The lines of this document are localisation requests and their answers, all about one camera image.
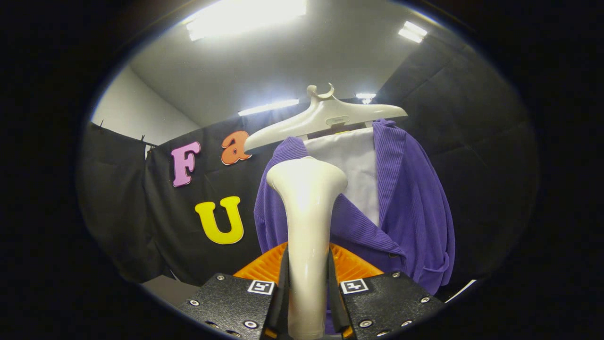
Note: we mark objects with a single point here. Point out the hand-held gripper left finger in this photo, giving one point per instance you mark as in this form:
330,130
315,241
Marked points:
236,302

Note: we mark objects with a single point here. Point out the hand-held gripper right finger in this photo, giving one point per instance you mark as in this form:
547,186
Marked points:
387,302

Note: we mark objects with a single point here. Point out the cream garment steamer head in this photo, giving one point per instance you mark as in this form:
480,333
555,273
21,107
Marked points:
306,212

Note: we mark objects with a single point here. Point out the white plastic clothes hanger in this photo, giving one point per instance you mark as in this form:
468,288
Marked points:
321,118

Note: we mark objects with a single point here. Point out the grey drawer cabinet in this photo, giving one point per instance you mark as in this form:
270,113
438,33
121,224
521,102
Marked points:
170,288

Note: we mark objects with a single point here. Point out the white flat board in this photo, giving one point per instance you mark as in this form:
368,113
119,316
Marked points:
460,291

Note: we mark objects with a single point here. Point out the white torso form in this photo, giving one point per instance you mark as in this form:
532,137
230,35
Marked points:
358,160

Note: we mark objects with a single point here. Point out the black backdrop cloth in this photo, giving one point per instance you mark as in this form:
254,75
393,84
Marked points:
472,141

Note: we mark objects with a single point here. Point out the long ceiling light strip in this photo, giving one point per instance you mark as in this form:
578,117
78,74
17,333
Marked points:
269,107

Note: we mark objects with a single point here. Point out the small square ceiling light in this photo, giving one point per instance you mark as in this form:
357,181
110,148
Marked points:
413,32

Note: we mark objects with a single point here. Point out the large ceiling light panel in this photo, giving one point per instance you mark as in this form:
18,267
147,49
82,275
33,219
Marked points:
245,19

